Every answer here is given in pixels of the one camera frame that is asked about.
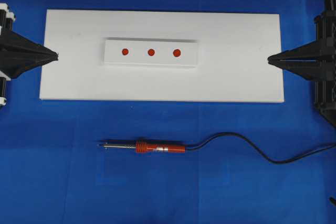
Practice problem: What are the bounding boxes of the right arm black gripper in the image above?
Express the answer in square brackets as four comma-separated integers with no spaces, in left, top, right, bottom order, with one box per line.
[267,11,335,113]

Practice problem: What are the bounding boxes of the blue table cloth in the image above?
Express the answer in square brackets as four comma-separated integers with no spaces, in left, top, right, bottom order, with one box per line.
[1,0,335,223]

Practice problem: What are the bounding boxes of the small white marked plate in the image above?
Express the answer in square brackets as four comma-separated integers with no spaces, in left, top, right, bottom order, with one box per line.
[103,37,199,68]

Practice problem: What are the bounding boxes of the large white base board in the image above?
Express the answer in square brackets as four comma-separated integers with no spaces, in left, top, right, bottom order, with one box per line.
[39,9,285,103]

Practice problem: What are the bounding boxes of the red handled soldering iron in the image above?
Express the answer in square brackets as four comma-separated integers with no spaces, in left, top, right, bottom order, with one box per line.
[97,140,186,153]

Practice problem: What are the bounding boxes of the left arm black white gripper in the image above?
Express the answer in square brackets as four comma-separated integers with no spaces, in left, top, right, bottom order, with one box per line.
[0,2,59,107]

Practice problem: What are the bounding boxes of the black object at edge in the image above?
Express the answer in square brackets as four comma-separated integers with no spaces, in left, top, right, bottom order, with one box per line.
[329,197,336,206]

